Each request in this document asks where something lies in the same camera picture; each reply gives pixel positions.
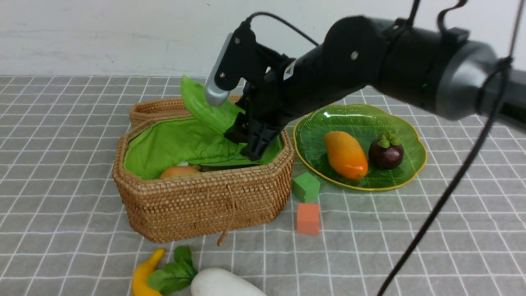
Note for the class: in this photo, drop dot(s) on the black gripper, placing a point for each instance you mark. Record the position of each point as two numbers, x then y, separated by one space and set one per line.
280 89

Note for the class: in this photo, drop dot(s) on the green chayote squash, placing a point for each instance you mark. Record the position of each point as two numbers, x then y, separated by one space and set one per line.
219 119

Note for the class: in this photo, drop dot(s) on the orange-brown potato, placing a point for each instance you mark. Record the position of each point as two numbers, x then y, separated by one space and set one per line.
178 171

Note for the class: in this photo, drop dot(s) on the orange yellow mango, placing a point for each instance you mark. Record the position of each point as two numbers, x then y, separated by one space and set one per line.
345 155

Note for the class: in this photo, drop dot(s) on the green glass leaf plate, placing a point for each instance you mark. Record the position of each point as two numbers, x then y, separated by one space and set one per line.
365 123

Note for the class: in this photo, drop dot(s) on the purple mangosteen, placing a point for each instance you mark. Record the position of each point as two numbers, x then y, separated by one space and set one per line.
386 151

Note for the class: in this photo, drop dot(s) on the white radish with leaves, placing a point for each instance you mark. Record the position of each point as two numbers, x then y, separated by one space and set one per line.
181 274

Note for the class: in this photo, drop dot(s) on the yellow banana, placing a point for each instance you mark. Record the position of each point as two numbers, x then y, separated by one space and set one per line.
139 286

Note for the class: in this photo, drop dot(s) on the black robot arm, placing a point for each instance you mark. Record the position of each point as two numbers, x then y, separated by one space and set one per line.
443 73

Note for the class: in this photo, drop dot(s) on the green foam cube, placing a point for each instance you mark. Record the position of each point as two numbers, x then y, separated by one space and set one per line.
306 187

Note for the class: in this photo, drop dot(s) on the woven rattan basket lid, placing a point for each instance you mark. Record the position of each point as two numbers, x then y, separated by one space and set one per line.
162 108

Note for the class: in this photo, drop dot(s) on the woven rattan basket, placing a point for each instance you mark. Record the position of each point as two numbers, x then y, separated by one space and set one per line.
184 207

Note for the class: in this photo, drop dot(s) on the orange foam cube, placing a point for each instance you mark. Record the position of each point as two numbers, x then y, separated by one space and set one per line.
308 219

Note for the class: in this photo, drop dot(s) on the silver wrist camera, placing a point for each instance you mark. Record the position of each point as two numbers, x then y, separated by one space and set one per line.
235 59

